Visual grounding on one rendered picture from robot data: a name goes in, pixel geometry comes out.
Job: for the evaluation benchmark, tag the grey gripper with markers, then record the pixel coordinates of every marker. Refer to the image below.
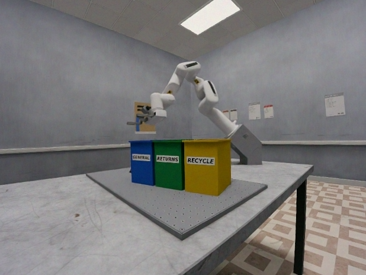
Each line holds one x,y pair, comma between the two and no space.
151,119

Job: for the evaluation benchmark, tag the yellow recycle bin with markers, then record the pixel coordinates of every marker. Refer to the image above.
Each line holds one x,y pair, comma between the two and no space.
207,166

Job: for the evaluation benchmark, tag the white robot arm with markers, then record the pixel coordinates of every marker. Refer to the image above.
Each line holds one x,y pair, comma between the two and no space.
205,91

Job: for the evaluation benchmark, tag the green returns bin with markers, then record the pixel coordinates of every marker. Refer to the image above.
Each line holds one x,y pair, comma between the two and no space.
169,164

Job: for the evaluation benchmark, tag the blue bin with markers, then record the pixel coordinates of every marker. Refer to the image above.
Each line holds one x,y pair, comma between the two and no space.
142,162

